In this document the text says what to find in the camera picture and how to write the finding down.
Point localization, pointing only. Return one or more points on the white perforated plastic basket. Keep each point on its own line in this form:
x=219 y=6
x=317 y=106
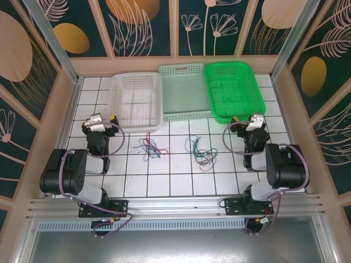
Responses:
x=137 y=129

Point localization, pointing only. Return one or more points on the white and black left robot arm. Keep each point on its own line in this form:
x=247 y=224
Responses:
x=55 y=175

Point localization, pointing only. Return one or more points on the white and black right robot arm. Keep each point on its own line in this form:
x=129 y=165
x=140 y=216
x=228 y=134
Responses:
x=290 y=170

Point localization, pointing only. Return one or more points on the bright green plastic basket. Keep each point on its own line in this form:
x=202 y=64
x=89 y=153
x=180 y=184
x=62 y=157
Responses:
x=259 y=96

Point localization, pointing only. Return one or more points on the mint perforated plastic basket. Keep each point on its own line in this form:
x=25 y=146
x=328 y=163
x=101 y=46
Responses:
x=186 y=93

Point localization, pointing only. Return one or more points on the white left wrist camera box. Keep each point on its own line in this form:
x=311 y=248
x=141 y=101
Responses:
x=96 y=126

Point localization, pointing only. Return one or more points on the aluminium table side rail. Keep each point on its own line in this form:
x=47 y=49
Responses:
x=282 y=109
x=70 y=109

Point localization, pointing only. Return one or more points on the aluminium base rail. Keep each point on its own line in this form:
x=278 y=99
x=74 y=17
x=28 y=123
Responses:
x=175 y=204

